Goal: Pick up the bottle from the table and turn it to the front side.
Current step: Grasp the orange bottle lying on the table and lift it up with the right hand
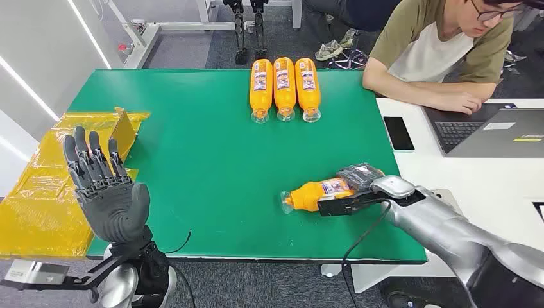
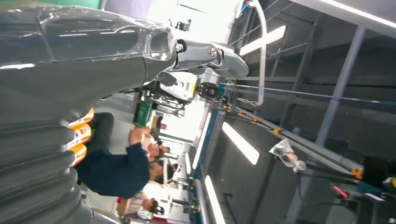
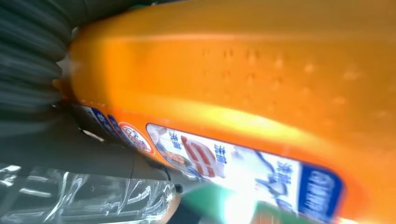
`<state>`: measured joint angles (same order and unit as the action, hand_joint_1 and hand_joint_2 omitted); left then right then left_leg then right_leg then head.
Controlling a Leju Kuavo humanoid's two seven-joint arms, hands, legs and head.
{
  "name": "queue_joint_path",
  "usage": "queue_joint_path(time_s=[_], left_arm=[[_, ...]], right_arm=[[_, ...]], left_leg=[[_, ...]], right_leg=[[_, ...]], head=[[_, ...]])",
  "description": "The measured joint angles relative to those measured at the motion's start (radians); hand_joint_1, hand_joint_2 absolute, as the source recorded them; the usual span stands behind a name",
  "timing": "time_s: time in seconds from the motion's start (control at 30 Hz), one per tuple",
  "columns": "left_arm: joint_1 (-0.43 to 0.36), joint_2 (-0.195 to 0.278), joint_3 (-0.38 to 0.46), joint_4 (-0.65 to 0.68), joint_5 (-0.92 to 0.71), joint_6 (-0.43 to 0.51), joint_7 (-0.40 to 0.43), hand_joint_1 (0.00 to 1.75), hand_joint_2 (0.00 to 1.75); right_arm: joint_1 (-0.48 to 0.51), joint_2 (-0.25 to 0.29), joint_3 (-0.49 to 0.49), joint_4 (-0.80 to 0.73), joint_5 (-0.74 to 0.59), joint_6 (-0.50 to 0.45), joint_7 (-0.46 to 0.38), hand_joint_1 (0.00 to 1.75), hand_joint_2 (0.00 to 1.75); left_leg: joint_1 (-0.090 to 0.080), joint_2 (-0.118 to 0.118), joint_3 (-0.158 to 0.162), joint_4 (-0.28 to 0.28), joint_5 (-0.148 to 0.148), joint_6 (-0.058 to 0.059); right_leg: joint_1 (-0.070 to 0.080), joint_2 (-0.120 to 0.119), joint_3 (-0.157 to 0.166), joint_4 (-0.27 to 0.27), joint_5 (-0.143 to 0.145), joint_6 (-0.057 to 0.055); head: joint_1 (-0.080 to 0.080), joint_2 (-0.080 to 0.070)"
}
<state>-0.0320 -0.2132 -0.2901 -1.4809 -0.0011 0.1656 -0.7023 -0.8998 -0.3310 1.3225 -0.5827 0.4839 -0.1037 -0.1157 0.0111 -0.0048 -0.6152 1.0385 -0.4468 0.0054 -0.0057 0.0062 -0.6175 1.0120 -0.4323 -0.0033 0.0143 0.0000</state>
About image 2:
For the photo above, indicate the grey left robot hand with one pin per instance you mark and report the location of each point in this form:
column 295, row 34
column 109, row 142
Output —
column 80, row 74

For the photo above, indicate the orange labelled bottle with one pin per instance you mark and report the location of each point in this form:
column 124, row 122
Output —
column 83, row 119
column 78, row 153
column 81, row 136

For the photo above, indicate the green box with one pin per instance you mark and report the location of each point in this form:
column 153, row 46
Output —
column 142, row 114

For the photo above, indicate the person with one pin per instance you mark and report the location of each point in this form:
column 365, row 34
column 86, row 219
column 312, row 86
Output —
column 139, row 136
column 148, row 204
column 114, row 173

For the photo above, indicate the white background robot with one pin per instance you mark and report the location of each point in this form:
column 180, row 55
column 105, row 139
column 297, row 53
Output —
column 178, row 89

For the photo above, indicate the long ceiling light panel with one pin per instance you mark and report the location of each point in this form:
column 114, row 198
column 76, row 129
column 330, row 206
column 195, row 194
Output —
column 263, row 40
column 241, row 143
column 214, row 201
column 359, row 12
column 201, row 142

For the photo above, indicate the white curved pipe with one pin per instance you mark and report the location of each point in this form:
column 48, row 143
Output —
column 263, row 58

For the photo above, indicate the clear plastic bag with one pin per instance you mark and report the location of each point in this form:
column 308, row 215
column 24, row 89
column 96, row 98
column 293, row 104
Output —
column 286, row 154

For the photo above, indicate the black and yellow device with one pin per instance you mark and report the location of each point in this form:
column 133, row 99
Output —
column 376, row 171

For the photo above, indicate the grey metal post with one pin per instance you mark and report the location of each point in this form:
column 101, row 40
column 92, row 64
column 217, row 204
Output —
column 338, row 89

